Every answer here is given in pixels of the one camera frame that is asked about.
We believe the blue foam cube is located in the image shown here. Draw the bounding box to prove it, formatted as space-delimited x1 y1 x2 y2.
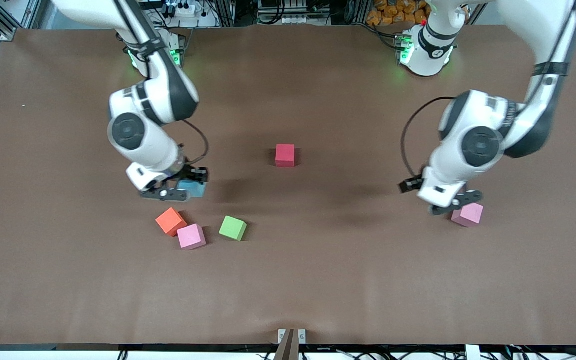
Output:
177 181 207 200

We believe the orange foam cube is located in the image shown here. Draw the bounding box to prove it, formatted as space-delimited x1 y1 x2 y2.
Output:
155 207 188 237

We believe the pink foam cube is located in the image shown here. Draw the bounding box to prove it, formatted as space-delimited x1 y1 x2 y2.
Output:
177 224 207 250
451 202 484 228

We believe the red foam cube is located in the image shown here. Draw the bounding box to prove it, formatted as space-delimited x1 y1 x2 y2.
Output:
275 144 296 168

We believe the green foam cube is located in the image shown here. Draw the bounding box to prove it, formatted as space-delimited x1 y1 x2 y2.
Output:
218 215 248 242

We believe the brown table cover sheet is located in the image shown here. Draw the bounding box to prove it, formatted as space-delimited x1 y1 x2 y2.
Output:
0 24 576 347

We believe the white power strip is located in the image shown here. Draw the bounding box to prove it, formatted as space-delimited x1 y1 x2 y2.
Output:
167 1 198 17

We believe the bag of orange items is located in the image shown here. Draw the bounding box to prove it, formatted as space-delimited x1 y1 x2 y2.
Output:
366 0 431 27

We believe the white terminal block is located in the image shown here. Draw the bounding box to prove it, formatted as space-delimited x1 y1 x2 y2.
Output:
258 0 315 26

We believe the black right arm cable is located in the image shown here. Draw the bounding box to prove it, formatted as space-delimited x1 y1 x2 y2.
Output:
182 119 210 167

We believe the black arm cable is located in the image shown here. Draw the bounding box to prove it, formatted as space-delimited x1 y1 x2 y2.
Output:
400 96 458 181
182 119 210 167

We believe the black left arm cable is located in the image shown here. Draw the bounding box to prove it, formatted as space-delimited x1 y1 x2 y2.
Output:
400 96 458 181

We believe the metal table edge bracket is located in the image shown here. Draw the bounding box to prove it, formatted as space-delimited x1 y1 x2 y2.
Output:
278 328 307 345

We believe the aluminium frame profile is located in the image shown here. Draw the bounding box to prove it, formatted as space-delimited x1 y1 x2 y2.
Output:
0 0 44 42

